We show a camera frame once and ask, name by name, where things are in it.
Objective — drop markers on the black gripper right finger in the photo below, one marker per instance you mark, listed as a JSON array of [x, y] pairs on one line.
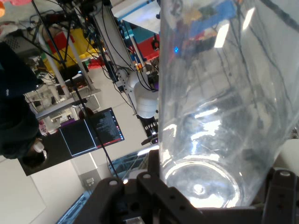
[[282, 196]]

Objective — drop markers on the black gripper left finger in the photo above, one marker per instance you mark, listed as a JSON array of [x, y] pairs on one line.
[[154, 163]]

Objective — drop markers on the clear plastic cup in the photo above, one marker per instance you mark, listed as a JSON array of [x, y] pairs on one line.
[[222, 116]]

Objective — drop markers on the white rounded robot arm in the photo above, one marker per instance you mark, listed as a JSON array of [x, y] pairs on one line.
[[144, 102]]

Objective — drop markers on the monitor showing code text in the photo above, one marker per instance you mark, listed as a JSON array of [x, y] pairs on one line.
[[109, 126]]

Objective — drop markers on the monitor with dark screen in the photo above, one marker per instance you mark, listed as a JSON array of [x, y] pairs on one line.
[[78, 137]]

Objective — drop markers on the grey desk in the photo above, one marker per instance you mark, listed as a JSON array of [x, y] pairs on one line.
[[65, 105]]

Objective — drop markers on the black tripod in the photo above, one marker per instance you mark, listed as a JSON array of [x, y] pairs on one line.
[[63, 61]]

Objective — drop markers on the white pole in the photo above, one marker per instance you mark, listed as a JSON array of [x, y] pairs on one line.
[[56, 67]]

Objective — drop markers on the yellow foam block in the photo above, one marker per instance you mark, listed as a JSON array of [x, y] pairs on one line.
[[80, 44]]

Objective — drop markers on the person in dark clothing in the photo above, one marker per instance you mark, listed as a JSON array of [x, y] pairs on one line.
[[14, 105]]

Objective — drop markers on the grey aluminium frame column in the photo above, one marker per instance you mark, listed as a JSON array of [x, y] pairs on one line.
[[112, 30]]

